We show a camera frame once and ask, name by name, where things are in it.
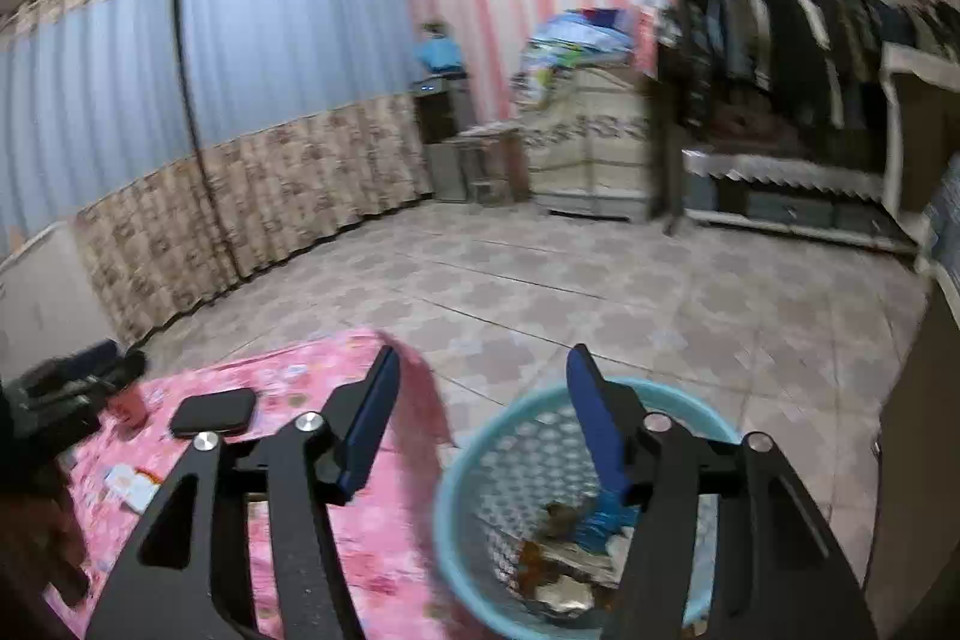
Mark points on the blue floral curtain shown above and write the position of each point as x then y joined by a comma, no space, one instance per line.
315,100
97,160

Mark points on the row of hanging clothes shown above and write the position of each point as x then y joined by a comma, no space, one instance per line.
787,55

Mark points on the white cabinet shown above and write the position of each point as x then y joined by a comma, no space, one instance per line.
45,295

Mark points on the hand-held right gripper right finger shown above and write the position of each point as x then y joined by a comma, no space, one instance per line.
596,422

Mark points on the brown crumpled wrapper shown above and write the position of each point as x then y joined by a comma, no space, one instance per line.
547,561

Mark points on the black phone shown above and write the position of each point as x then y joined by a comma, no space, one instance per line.
214,413

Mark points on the low shelf with lace cover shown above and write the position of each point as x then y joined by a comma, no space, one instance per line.
787,171

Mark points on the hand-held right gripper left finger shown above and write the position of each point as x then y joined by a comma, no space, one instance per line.
367,430

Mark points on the blue crumpled wrapper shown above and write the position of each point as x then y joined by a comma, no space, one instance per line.
600,520

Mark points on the small potted plant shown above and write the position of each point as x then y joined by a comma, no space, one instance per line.
431,28

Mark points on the pink floral tablecloth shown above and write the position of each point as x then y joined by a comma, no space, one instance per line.
375,565

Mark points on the grey water dispenser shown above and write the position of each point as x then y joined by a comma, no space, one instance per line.
439,138

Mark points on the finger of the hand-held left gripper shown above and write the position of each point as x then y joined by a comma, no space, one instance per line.
88,357
118,370

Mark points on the light blue plastic basket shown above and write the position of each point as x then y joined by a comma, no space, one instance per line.
487,482

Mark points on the pink metal cup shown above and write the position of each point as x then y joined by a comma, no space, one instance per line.
133,404

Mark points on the small side table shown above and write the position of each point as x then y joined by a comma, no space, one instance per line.
487,149

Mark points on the white wooden frame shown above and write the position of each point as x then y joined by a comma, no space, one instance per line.
892,123

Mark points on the small white card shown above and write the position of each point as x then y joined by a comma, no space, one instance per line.
131,488

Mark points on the pile of folded bedding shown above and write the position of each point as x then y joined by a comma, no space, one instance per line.
577,36

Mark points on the blue cloth cover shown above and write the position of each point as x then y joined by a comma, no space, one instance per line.
439,54

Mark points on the metal clothes rack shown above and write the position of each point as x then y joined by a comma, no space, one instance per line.
664,108

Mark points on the person's left hand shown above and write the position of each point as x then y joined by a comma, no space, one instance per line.
45,527

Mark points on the cloth covered cabinet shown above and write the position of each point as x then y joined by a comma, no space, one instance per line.
592,153

